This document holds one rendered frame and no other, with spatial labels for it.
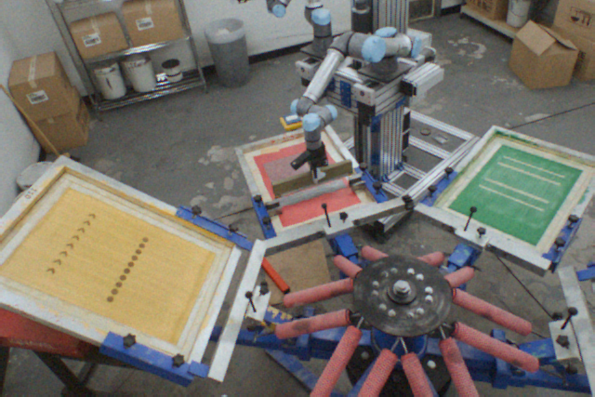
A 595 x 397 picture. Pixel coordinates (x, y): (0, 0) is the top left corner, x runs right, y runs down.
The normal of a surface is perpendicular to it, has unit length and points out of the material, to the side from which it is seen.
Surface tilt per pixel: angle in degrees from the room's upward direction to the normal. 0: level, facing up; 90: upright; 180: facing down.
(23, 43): 90
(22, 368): 0
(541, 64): 90
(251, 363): 0
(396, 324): 0
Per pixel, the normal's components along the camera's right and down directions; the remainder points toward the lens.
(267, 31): 0.32, 0.58
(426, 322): -0.11, -0.76
